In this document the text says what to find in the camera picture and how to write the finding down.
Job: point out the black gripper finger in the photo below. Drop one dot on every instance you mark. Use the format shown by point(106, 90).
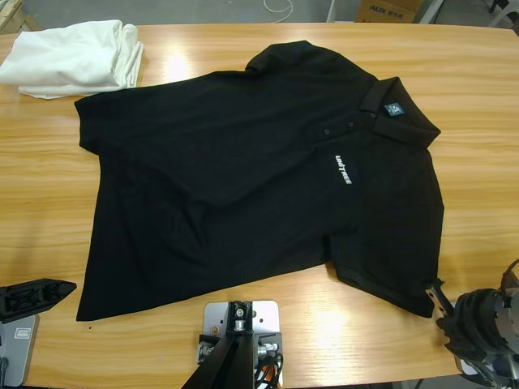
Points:
point(57, 288)

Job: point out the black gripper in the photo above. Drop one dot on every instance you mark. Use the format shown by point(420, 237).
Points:
point(474, 324)

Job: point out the black Unitree polo shirt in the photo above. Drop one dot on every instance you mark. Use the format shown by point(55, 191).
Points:
point(243, 182)

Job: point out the silver connector plug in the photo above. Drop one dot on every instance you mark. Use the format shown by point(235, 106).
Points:
point(204, 351)
point(267, 349)

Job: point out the white folded cloth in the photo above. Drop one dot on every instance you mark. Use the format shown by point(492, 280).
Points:
point(69, 61)

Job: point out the wooden pallet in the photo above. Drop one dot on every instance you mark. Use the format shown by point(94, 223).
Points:
point(14, 16)

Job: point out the grey metal leg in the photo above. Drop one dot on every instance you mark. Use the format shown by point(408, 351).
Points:
point(430, 10)

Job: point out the AUX cardboard box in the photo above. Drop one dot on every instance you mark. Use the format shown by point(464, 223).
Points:
point(385, 10)

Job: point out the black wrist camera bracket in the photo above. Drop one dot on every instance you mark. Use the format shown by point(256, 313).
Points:
point(511, 271)

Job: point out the white mount block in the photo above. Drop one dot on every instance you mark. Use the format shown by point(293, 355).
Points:
point(267, 320)

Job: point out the dark camera post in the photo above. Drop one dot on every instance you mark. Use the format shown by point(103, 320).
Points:
point(219, 373)

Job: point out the white upright post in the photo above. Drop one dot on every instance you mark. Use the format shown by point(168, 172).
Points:
point(331, 10)

